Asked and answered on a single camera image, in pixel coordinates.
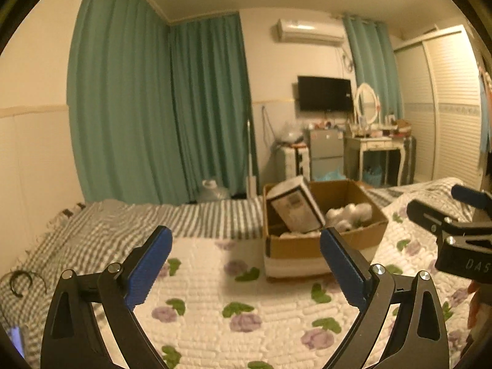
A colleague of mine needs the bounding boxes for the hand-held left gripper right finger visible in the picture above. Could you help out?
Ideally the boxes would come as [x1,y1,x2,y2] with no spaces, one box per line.
[320,228,450,369]

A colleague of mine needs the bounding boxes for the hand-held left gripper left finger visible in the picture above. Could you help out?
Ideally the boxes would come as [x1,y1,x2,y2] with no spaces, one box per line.
[40,225,173,369]

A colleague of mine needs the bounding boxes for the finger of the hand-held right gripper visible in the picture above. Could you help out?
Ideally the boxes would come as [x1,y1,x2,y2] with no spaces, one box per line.
[407,199,492,244]
[451,184,492,210]

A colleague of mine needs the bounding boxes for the cardboard box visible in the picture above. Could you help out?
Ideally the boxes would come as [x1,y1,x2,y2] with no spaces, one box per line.
[262,179,389,279]

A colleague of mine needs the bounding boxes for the plain white sock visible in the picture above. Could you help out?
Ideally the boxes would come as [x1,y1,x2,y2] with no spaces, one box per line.
[326,208,347,228]

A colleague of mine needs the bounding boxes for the white product box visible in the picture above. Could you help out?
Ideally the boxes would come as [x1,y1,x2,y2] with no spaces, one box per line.
[266,176,327,233]

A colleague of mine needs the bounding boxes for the person's right hand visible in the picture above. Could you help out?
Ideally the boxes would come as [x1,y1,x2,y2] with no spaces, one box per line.
[467,280,487,331]

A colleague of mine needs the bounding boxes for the floral quilted bedspread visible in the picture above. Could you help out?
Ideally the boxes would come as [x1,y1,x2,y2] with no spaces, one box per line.
[92,179,492,369]

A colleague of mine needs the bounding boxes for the white dressing table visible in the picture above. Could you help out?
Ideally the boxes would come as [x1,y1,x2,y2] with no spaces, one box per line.
[344,134,408,187]

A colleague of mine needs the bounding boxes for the hanging clothes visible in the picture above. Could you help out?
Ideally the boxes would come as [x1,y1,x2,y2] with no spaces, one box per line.
[477,58,492,154]

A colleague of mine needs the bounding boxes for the blue plastic bag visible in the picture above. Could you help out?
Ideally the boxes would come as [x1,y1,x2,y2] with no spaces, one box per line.
[315,167,347,181]

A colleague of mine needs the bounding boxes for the white louvered wardrobe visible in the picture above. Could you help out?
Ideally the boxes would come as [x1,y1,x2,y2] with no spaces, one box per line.
[394,25,485,185]

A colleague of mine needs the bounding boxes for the clear water jug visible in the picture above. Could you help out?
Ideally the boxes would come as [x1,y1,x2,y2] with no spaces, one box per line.
[198,179,231,203]

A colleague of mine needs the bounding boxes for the white suitcase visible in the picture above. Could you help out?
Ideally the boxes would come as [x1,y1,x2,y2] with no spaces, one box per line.
[279,146,310,183]

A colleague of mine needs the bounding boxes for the small silver fridge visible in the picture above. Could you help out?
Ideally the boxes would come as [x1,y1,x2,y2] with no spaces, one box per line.
[305,128,344,181]

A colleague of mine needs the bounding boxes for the oval vanity mirror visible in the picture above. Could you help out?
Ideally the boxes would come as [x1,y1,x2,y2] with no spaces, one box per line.
[354,83,379,125]

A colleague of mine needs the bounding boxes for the clear plastic bag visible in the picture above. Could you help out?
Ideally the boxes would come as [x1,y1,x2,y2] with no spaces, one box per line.
[275,120,304,147]

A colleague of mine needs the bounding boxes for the lit phone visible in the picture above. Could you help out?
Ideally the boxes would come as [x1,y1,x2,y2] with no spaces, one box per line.
[8,326,27,358]

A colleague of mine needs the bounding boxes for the light green curtain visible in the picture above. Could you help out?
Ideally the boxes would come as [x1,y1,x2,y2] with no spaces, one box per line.
[342,14,404,124]

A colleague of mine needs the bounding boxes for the wide green curtain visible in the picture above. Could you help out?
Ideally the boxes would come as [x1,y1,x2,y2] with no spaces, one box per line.
[67,0,177,204]

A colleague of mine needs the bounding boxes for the narrow green curtain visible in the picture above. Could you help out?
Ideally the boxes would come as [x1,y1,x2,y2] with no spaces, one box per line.
[169,13,254,198]

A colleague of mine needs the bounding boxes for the white air conditioner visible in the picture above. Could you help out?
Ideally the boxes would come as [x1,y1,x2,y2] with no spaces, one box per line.
[276,18,345,47]

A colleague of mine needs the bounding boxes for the black open ring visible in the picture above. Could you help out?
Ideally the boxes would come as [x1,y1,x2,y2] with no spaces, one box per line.
[10,272,47,296]

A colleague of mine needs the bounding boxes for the black wall television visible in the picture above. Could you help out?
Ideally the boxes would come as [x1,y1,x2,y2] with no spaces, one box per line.
[297,76,353,111]

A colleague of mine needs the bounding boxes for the black hanging cable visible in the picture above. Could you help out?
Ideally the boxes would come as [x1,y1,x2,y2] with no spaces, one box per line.
[261,104,277,143]

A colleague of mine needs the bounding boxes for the air conditioner cable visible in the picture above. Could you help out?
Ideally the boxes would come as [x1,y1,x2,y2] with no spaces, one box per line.
[340,46,354,73]

